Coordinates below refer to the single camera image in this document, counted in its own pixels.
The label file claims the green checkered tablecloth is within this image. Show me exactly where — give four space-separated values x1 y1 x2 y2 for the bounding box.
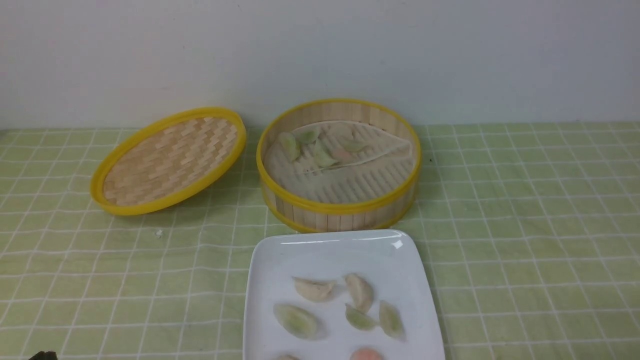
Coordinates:
0 123 640 360

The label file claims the white steamer liner cloth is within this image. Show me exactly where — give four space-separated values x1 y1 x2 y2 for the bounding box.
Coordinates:
262 120 417 205

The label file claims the pink dumpling in steamer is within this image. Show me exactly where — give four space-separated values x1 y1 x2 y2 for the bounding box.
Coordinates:
331 148 355 163

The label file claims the yellow rimmed bamboo steamer basket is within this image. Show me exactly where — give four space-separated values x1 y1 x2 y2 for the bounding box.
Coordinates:
256 98 422 233

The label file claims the beige dumpling upright on plate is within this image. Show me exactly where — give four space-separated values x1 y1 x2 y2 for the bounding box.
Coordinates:
343 272 374 313

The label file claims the yellow rimmed bamboo steamer lid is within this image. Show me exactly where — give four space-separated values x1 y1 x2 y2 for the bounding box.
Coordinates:
89 107 247 216

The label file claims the large green dumpling on plate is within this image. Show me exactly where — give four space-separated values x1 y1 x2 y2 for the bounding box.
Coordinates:
273 303 320 340

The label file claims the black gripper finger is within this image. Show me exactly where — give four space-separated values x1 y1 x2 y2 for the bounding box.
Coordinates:
29 351 58 360

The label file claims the pink dumpling on plate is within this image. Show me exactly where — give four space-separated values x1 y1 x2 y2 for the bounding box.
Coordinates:
350 347 384 360

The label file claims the beige dumpling at plate edge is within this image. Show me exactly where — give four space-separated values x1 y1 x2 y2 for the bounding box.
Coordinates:
275 354 299 360

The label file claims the small green dumpling on plate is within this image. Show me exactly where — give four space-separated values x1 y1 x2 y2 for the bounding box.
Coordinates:
345 303 378 332

